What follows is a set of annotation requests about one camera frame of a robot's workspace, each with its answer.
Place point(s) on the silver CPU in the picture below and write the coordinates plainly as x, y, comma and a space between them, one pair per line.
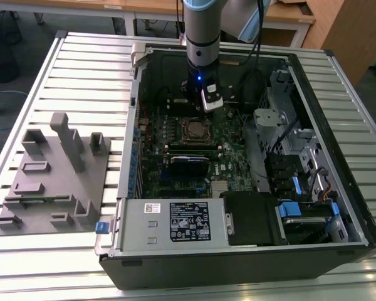
197, 129

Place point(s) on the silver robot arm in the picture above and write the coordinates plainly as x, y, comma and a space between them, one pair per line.
202, 28

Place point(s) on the black RAM slot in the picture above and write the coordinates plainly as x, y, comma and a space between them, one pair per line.
177, 146
177, 153
177, 150
177, 143

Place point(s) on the grey case latch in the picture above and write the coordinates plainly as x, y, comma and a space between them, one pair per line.
137, 53

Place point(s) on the green motherboard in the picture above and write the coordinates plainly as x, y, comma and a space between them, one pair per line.
235, 156

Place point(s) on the silver drive cage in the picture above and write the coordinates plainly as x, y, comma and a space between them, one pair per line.
269, 118

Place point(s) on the black graphics card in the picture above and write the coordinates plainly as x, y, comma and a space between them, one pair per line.
188, 171

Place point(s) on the silver chipset heatsink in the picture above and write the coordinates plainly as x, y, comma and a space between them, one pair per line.
220, 185

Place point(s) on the black disk bay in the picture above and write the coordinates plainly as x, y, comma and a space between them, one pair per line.
285, 169

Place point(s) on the blue disk carrier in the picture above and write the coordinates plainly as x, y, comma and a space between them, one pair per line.
289, 209
296, 185

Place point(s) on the silver power supply unit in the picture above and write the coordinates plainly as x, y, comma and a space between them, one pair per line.
134, 232

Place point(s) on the wooden cabinet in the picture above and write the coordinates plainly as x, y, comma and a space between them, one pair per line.
347, 31

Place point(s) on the blue case latch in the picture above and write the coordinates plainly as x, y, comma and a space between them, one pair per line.
101, 227

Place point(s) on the grey parts rack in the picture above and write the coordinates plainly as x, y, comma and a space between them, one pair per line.
59, 188

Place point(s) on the blue plastic latch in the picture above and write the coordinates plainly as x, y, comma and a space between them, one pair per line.
334, 208

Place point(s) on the black PC case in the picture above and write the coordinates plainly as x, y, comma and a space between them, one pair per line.
206, 272

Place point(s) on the black round bin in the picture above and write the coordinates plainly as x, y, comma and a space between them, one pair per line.
6, 67

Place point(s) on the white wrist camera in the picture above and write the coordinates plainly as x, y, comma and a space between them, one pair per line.
211, 103

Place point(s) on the wooden desk white frame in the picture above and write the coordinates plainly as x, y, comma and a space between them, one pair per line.
65, 3
288, 17

